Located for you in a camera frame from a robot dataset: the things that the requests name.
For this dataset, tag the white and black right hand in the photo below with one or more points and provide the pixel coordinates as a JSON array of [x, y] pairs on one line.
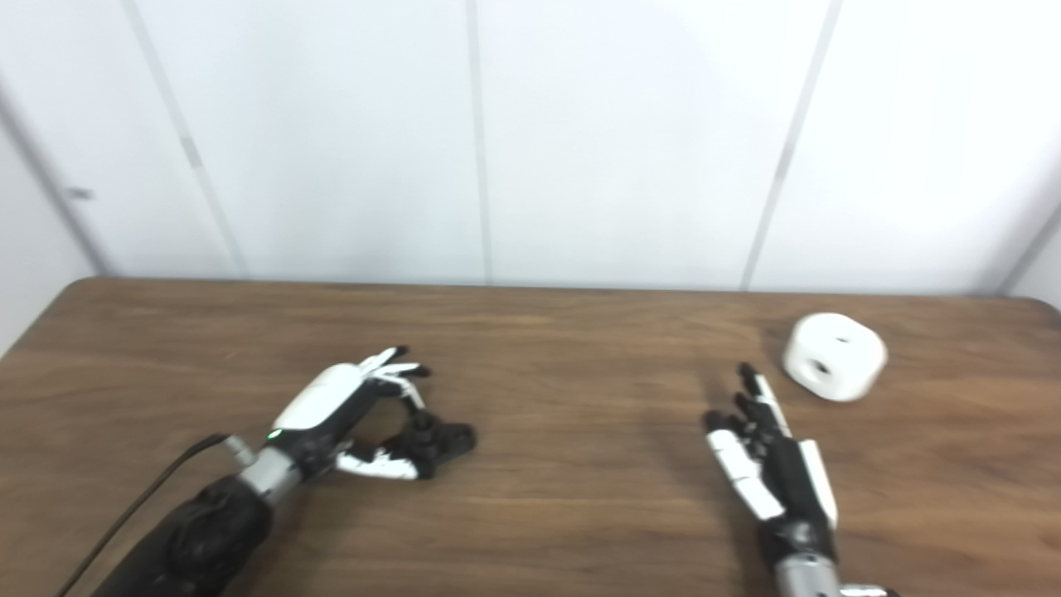
[[787, 481]]

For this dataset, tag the white and black left hand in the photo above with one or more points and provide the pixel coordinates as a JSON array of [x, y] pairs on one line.
[[319, 402]]

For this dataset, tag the black plastic holder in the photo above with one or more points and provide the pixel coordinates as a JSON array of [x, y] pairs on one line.
[[443, 439]]

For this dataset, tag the round white plastic piece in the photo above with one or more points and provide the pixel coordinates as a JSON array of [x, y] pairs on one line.
[[837, 352]]

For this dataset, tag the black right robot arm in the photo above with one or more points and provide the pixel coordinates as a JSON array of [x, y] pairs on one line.
[[804, 579]]

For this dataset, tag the small grey wall tag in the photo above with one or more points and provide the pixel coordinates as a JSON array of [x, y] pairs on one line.
[[80, 194]]

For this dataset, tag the grey wall trim strip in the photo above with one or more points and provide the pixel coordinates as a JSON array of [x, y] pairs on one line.
[[46, 174]]

